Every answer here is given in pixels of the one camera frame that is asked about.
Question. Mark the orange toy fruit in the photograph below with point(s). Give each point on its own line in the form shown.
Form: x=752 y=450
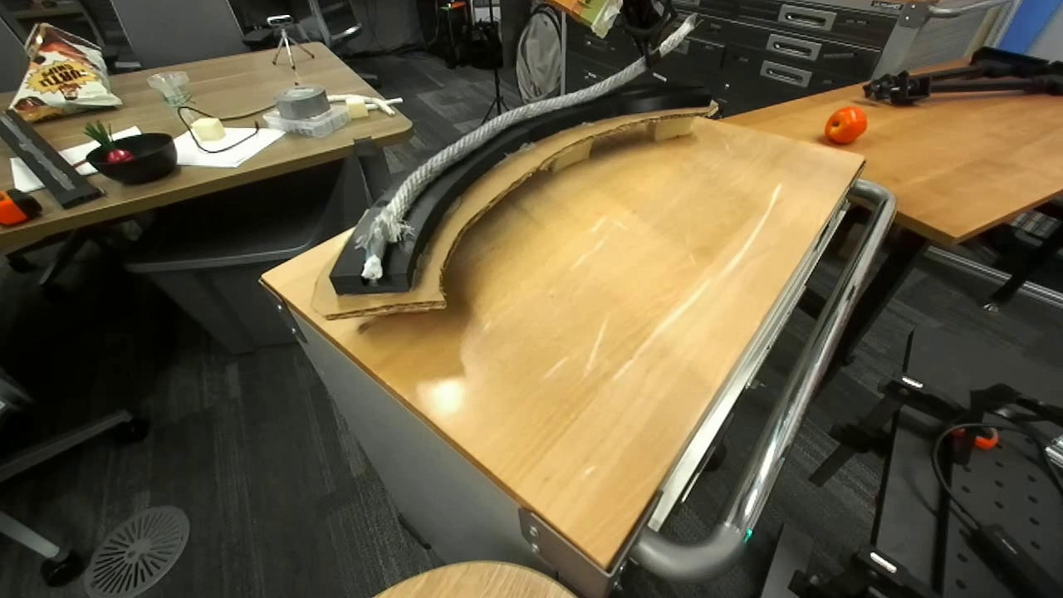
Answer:
x=845 y=125

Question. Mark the clear plastic cup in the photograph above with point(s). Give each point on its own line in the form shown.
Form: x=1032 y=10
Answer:
x=170 y=87

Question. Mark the curved brown cardboard sheet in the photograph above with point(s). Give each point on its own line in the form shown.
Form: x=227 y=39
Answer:
x=490 y=187

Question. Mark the white paper sheet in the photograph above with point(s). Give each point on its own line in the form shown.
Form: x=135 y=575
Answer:
x=237 y=148
x=79 y=154

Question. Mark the black folded tripod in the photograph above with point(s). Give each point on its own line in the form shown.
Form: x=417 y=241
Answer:
x=955 y=81

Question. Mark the black curved channel object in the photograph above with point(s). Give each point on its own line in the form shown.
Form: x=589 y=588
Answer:
x=432 y=208

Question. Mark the round wooden stool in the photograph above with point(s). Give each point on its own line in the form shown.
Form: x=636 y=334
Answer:
x=477 y=581

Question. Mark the orange black tape measure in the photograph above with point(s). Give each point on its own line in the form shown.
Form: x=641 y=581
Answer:
x=15 y=208

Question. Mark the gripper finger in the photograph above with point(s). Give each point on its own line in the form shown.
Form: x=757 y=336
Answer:
x=666 y=21
x=638 y=18

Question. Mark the grey office chair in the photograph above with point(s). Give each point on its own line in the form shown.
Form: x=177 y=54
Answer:
x=174 y=29

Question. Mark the grey cart with wooden top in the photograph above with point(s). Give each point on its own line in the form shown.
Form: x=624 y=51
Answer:
x=598 y=316

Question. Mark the light wooden table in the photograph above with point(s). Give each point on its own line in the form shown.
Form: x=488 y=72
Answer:
x=955 y=166

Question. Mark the black bowl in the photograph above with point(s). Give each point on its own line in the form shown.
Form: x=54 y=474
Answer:
x=137 y=162

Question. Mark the black drawer cabinet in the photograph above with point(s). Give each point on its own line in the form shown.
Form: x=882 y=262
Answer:
x=747 y=50

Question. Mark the red toy radish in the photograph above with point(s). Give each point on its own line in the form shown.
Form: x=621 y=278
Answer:
x=116 y=154

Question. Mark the orange snack bag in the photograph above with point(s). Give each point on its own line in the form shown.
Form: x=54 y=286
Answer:
x=62 y=79

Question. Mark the office chair base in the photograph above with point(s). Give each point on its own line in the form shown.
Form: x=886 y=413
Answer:
x=75 y=436

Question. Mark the round floor vent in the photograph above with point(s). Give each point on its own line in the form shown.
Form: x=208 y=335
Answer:
x=137 y=552

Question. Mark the yellow green packet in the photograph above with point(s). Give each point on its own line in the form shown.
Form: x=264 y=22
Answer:
x=591 y=12

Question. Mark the white plastic tube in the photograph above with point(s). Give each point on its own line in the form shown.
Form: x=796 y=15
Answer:
x=369 y=103

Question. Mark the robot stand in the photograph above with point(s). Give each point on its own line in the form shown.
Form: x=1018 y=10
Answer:
x=988 y=507

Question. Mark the grey duct tape roll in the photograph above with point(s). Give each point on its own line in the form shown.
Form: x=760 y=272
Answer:
x=302 y=102

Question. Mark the beige foam block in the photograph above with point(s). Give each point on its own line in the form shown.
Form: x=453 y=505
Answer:
x=573 y=154

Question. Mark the clear plastic container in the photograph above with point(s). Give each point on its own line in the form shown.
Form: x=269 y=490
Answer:
x=311 y=124

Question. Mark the cream foam block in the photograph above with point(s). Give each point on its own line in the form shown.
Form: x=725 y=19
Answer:
x=208 y=129

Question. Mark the camera on tripod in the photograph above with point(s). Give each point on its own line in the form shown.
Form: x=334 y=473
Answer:
x=285 y=37

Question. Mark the long black bar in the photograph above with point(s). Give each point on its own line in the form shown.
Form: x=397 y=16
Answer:
x=46 y=166

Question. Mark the brown wooden desk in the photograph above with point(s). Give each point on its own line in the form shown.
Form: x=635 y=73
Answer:
x=249 y=174

